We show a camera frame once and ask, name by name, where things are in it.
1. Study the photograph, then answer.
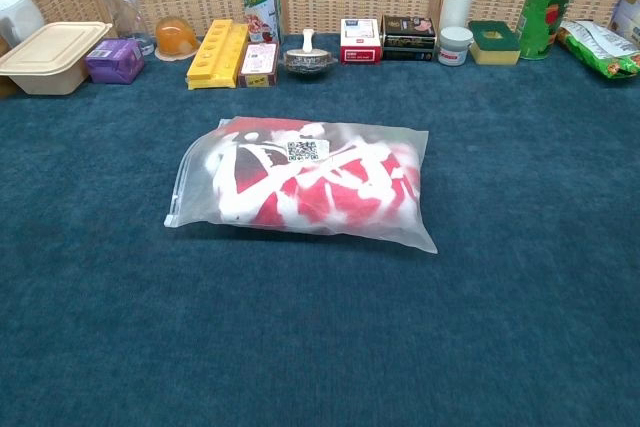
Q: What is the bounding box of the red white patterned garment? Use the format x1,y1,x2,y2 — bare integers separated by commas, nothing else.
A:
202,117,422,234

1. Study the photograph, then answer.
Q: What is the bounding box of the frosted plastic zip bag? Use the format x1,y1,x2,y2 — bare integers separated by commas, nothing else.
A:
163,115,439,255

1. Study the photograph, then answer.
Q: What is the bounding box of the green snack bag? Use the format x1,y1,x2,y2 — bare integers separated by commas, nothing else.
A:
557,20,640,80

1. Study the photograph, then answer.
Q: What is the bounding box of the dark patterned bowl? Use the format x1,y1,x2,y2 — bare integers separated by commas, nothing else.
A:
283,48,339,79

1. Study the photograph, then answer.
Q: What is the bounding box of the dark red pink-label box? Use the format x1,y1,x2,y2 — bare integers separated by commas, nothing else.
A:
237,41,280,89

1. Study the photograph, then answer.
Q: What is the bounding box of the red white small box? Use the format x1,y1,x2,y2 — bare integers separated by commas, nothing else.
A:
340,18,383,65

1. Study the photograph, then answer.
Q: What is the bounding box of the blue tablecloth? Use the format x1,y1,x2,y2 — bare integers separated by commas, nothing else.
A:
0,32,640,427

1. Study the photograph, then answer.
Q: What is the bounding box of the yellow plastic egg tray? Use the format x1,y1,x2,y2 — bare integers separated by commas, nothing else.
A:
186,19,250,91

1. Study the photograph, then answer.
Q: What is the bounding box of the black printed box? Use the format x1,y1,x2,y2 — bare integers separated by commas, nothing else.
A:
380,14,437,62

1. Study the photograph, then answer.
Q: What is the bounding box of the white green printed can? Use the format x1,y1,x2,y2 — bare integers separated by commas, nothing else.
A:
240,0,282,45

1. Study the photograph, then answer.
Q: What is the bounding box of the small white jar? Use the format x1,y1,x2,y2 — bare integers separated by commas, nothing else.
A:
438,26,474,67

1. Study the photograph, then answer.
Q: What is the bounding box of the orange jelly cup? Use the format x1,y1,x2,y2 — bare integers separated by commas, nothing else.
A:
153,16,202,62

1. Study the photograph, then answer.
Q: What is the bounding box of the white paper roll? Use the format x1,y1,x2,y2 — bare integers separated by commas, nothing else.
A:
438,0,475,33

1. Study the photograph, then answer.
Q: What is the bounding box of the green yellow sponge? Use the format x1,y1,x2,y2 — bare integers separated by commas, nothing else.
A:
468,20,522,67

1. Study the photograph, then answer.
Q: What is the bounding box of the small purple box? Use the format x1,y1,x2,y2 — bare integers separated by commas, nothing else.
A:
84,38,146,85

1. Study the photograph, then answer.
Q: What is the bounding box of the clear plastic water bottle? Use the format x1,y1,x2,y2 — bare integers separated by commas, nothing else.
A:
89,0,155,57

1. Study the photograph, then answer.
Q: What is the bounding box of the green chips tube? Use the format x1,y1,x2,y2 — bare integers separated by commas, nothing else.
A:
518,0,596,61

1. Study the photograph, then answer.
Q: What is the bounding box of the beige lidded lunch box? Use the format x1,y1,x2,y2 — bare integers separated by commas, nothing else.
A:
0,21,114,96

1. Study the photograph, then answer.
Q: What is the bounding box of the white rounded appliance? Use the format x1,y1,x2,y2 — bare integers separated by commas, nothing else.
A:
0,0,46,49

